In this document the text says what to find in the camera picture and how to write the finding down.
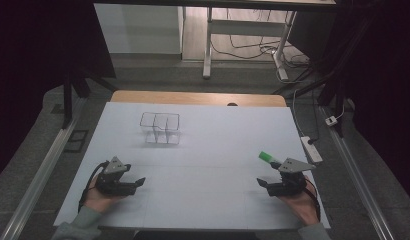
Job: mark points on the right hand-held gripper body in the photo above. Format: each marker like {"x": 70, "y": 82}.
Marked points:
{"x": 288, "y": 181}

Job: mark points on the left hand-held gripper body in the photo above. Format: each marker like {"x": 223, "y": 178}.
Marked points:
{"x": 113, "y": 181}

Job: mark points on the person's left hand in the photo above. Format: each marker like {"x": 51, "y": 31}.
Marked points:
{"x": 98, "y": 199}

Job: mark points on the person's right hand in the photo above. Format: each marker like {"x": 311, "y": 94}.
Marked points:
{"x": 301, "y": 206}

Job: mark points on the green marker pen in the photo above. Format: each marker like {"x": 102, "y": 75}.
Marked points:
{"x": 267, "y": 156}

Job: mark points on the white power strip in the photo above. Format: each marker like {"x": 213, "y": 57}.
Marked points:
{"x": 311, "y": 149}

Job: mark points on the white table cover sheet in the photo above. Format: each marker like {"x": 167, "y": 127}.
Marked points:
{"x": 206, "y": 186}

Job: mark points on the clear plastic divided organizer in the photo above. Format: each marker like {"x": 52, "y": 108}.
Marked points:
{"x": 160, "y": 128}

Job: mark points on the small white adapter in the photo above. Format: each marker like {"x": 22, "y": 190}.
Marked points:
{"x": 331, "y": 120}

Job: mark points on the black metal stand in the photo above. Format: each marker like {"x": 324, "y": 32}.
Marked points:
{"x": 68, "y": 100}

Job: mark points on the wooden table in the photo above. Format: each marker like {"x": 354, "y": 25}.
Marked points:
{"x": 193, "y": 98}

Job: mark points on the aluminium rail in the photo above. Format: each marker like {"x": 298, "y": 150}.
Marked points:
{"x": 36, "y": 186}
{"x": 356, "y": 180}

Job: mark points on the white desk frame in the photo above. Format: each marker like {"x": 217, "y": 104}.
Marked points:
{"x": 246, "y": 27}

